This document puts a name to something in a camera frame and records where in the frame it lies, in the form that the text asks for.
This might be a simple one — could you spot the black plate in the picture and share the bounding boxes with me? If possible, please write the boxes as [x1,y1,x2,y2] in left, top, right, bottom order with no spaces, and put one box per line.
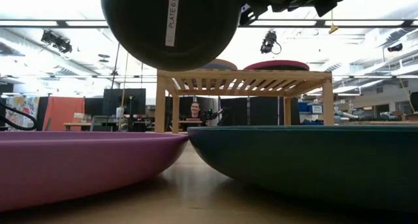
[99,0,244,72]

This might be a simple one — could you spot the black dome camera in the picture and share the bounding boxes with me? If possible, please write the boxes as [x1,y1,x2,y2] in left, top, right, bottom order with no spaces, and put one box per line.
[387,42,404,54]

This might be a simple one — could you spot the slate grey plate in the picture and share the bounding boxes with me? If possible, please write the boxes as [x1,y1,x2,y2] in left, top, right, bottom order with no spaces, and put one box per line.
[199,58,238,71]

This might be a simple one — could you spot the black looped hose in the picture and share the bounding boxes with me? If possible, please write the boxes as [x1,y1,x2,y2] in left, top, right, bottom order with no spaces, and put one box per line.
[0,101,39,132]

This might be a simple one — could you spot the person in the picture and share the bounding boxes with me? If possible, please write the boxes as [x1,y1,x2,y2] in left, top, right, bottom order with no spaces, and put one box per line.
[181,101,207,132]

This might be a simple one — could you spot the black hanging camera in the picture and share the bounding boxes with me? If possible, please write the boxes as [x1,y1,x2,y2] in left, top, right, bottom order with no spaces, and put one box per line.
[40,30,73,54]
[260,30,282,55]

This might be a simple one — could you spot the floral patterned cloth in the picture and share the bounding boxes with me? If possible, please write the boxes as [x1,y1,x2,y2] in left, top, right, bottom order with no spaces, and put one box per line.
[5,95,40,131]

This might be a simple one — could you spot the pink plate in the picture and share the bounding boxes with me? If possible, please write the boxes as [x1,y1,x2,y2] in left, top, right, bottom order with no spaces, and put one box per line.
[243,59,310,71]

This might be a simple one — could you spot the black partition wall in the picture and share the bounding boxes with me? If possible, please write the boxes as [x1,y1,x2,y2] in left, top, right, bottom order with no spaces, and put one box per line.
[220,96,301,126]

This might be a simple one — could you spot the wooden slatted shelf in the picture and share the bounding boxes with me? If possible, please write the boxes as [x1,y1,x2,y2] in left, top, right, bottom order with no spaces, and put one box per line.
[154,69,336,134]

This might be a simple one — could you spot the dark teal plate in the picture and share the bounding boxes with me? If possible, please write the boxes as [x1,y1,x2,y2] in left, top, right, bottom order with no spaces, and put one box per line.
[187,125,418,215]

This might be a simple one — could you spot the black overhead rail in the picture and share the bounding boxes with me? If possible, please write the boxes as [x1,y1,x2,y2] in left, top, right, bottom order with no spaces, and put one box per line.
[0,19,418,29]

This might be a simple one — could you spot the orange partition screen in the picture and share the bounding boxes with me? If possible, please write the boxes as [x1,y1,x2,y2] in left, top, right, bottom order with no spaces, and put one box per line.
[42,96,86,132]

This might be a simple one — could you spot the wooden background table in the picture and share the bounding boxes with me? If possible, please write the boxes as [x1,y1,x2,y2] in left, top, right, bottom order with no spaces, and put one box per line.
[63,121,114,132]

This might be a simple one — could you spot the purple plate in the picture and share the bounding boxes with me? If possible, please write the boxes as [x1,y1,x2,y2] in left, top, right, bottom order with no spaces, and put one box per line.
[0,131,189,214]

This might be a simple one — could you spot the blue storage bins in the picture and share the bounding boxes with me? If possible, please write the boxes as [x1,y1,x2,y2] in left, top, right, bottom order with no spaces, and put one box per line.
[298,101,324,125]

